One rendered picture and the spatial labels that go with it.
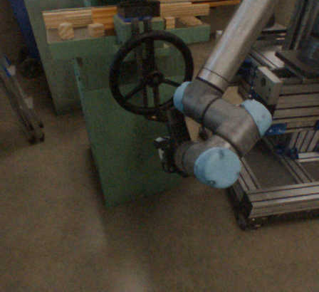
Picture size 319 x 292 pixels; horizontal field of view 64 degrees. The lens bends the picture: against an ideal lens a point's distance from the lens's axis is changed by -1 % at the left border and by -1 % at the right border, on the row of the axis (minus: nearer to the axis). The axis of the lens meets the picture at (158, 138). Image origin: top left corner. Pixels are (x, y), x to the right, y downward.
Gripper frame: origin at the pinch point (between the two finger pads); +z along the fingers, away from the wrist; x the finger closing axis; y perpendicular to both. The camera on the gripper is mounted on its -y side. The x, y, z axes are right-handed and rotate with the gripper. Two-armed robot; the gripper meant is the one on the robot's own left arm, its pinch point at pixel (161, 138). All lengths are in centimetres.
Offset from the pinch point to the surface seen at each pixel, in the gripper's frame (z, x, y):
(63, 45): 18.7, -22.9, -34.2
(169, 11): 30, 21, -47
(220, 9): 273, 203, -125
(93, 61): 22.2, -13.7, -28.5
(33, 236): 60, -55, 46
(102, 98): 29.9, -12.0, -15.3
